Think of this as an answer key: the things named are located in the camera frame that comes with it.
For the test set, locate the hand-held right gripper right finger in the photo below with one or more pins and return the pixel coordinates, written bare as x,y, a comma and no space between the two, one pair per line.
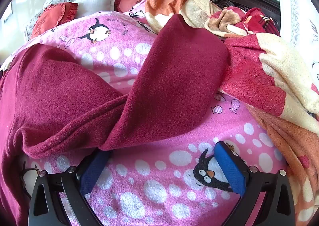
229,168

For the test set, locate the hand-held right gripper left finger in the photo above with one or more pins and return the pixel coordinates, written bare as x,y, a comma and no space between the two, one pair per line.
92,173

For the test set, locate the maroon pants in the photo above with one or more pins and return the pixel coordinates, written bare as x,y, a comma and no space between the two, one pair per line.
49,91

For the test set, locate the pink penguin blanket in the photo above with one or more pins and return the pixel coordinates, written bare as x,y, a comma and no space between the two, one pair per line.
149,191

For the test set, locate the orange cream red blanket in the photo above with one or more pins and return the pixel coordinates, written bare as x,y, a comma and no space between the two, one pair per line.
286,71

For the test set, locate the small floral pillow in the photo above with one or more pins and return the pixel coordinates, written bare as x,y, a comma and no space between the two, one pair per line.
31,23

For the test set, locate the white embroidered cloth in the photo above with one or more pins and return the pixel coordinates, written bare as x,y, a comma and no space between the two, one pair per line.
296,16

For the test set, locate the white pillow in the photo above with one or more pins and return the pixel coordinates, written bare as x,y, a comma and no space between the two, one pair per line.
97,2

